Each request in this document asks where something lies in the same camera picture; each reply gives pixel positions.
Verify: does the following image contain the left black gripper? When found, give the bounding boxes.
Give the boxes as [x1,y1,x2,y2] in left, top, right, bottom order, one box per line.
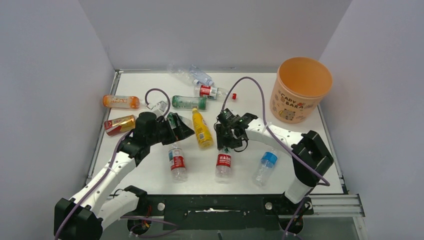
[147,113,194,146]

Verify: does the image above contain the red white label bottle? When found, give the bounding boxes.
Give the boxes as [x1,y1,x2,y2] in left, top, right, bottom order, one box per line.
[168,143,188,183]

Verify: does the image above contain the yellow juice bottle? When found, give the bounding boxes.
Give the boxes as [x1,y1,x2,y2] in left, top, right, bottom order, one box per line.
[192,108,214,149]

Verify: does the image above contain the red label water bottle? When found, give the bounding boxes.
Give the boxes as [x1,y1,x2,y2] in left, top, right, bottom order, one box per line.
[215,147,232,179]

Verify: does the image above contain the dark green label bottle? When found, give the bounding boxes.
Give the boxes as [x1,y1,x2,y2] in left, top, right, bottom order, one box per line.
[147,101,193,129]

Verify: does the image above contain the blue label water bottle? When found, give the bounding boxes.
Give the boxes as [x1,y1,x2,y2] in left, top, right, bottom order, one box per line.
[253,149,279,187]

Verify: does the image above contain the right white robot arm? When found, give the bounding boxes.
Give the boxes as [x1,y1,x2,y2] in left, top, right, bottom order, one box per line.
[214,108,334,214]

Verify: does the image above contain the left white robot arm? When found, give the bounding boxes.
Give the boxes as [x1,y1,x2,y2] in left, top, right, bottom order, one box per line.
[54,111,195,240]

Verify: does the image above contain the orange cartoon plastic bin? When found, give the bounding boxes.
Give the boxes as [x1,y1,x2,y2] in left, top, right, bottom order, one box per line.
[269,57,333,124]

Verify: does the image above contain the red cap clear bottle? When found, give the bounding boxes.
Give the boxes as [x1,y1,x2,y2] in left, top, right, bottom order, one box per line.
[194,85,237,101]

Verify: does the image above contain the orange drink bottle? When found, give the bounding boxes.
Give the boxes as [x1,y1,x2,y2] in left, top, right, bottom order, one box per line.
[102,95,147,110]

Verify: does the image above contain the crushed clear bottle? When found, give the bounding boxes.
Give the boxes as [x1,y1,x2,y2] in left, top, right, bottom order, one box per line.
[167,63,200,86]

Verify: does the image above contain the blue pattern clear bottle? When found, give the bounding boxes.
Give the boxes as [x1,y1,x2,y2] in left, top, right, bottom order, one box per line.
[188,65,215,86]

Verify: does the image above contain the red gold drink bottle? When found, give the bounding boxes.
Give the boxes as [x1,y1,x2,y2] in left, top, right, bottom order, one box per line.
[103,115,136,136]

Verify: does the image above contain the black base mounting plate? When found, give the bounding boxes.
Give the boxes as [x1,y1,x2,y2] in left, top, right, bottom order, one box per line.
[124,194,314,231]

